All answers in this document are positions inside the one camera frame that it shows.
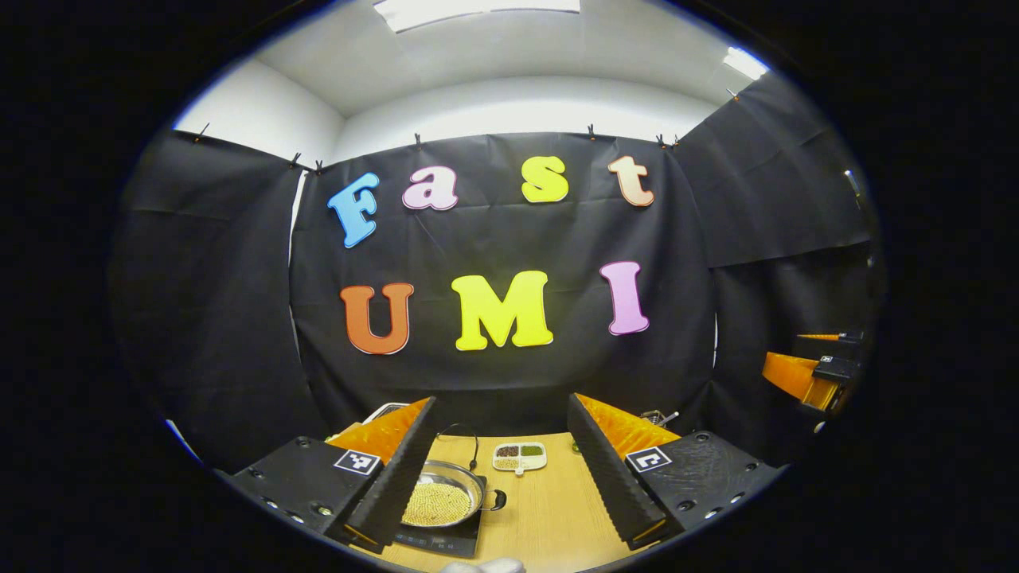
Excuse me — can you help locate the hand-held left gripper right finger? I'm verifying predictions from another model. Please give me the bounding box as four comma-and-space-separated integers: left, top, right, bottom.
567, 392, 785, 552

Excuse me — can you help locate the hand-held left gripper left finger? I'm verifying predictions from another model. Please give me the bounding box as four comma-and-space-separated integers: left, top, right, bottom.
225, 396, 439, 555

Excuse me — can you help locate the stainless steel pot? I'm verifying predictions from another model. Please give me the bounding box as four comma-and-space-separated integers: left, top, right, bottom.
400, 460, 508, 528

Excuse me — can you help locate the black induction cooktop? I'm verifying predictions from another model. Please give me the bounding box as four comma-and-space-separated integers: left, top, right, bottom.
392, 474, 488, 559

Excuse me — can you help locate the pile of soybeans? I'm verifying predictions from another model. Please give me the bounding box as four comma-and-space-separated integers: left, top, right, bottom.
402, 481, 472, 527

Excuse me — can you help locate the white divided tray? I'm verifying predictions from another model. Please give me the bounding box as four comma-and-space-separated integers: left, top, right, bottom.
492, 442, 549, 477

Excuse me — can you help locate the white round object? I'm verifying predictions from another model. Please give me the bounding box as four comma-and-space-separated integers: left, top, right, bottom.
440, 557, 526, 573

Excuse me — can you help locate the black backdrop cloth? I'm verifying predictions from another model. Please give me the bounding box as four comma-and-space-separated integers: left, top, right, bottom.
107, 72, 884, 474

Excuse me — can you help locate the small ceiling light panel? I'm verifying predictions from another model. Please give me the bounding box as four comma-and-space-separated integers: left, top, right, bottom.
723, 46, 771, 80

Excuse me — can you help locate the black toaster cable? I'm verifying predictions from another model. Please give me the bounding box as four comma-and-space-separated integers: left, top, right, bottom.
436, 423, 480, 472

